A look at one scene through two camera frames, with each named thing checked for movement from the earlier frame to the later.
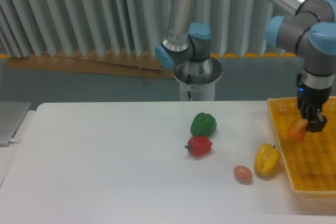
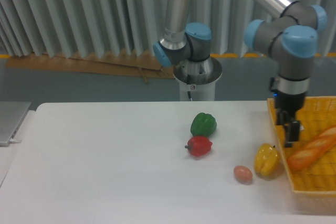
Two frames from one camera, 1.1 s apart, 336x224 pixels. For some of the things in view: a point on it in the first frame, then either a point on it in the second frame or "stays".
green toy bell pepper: [203, 125] stays
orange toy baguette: [297, 129] to [326, 140]
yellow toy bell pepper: [266, 158] stays
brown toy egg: [242, 173] stays
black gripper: [311, 100] to [287, 104]
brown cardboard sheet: [142, 66] stays
